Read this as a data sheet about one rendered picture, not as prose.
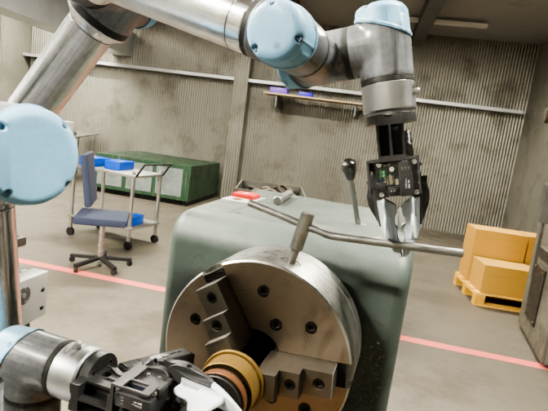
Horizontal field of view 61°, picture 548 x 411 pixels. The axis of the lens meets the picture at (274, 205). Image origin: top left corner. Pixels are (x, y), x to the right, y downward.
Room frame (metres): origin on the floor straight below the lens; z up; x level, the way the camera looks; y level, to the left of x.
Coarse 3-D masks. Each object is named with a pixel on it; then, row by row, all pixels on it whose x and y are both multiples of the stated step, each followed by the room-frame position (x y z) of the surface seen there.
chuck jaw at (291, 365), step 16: (272, 352) 0.68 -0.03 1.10; (288, 352) 0.69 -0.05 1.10; (272, 368) 0.63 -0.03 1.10; (288, 368) 0.63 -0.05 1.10; (304, 368) 0.64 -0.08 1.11; (320, 368) 0.64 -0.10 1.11; (336, 368) 0.65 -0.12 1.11; (272, 384) 0.61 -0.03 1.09; (288, 384) 0.63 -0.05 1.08; (304, 384) 0.64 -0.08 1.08; (320, 384) 0.64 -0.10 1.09; (336, 384) 0.66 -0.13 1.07; (272, 400) 0.61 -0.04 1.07
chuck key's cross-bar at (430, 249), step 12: (252, 204) 0.75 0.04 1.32; (276, 216) 0.74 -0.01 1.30; (288, 216) 0.74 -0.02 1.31; (312, 228) 0.72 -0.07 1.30; (336, 240) 0.71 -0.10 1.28; (348, 240) 0.70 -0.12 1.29; (360, 240) 0.70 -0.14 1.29; (372, 240) 0.69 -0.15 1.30; (384, 240) 0.69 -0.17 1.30; (432, 252) 0.67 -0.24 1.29; (444, 252) 0.66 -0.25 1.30; (456, 252) 0.66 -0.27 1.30
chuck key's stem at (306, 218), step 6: (300, 216) 0.73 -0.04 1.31; (306, 216) 0.72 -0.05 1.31; (312, 216) 0.72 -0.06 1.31; (300, 222) 0.72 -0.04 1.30; (306, 222) 0.72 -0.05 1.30; (300, 228) 0.72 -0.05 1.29; (306, 228) 0.72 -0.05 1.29; (294, 234) 0.73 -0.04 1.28; (300, 234) 0.72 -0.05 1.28; (306, 234) 0.72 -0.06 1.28; (294, 240) 0.72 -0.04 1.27; (300, 240) 0.72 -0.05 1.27; (294, 246) 0.72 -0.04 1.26; (300, 246) 0.72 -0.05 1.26; (294, 252) 0.73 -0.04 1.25; (288, 258) 0.73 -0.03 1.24; (294, 258) 0.73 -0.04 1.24
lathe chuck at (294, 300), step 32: (256, 256) 0.74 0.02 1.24; (288, 256) 0.76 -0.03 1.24; (192, 288) 0.73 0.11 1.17; (256, 288) 0.70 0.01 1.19; (288, 288) 0.69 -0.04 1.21; (320, 288) 0.69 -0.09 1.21; (192, 320) 0.73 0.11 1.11; (256, 320) 0.70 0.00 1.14; (288, 320) 0.69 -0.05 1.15; (320, 320) 0.67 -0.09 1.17; (352, 320) 0.73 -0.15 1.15; (192, 352) 0.73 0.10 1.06; (320, 352) 0.67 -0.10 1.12; (352, 352) 0.68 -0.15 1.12
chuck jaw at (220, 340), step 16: (224, 272) 0.72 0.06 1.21; (208, 288) 0.68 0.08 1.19; (224, 288) 0.69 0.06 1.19; (208, 304) 0.68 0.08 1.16; (224, 304) 0.67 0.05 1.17; (240, 304) 0.71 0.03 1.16; (208, 320) 0.66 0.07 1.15; (224, 320) 0.65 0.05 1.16; (240, 320) 0.69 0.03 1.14; (224, 336) 0.64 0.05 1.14; (240, 336) 0.66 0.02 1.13; (208, 352) 0.64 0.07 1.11
